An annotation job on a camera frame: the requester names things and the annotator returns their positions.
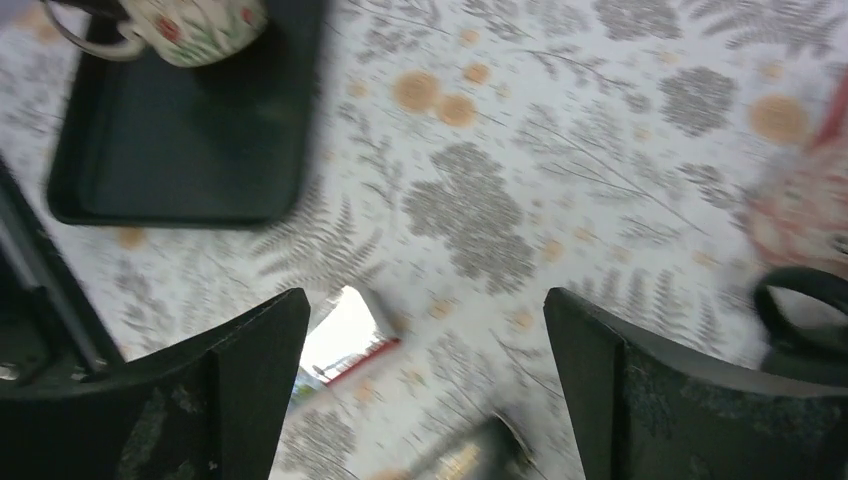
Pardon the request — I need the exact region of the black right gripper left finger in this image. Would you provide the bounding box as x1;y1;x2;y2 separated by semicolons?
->
1;288;310;479

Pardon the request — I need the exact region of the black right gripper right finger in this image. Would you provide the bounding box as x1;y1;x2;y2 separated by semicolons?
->
543;287;847;479

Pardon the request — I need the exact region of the pink speckled mug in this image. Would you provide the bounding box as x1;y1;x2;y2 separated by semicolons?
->
746;76;847;277

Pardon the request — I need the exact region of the brown ribbed mug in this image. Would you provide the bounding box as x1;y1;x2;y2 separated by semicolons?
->
41;0;269;68

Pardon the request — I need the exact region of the silver red flat box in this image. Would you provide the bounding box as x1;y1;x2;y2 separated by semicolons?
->
289;284;402;409

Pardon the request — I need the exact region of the black rectangular tray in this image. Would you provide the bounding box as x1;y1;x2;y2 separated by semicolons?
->
45;1;327;229

